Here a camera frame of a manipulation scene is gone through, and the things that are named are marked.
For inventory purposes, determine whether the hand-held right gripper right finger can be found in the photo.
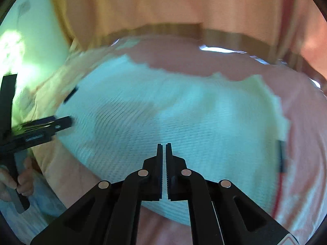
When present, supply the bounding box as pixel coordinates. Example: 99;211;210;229
166;143;299;245

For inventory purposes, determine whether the pink patterned bed sheet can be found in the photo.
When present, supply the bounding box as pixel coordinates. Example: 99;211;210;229
26;36;327;245

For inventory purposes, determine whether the person's left hand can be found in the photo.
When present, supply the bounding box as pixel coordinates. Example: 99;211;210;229
0;157;34;203

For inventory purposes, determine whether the light blue cloth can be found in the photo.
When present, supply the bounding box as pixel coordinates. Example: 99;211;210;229
0;171;65;238

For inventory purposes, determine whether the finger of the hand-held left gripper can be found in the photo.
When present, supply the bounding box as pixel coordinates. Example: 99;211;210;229
15;116;74;139

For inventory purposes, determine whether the white navy red knit sweater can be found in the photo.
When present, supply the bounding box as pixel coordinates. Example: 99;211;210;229
55;53;291;226

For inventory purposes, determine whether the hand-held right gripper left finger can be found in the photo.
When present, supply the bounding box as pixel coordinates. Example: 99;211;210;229
31;144;163;245

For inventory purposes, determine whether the peach curtain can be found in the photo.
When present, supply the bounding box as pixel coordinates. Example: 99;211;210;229
48;0;327;82

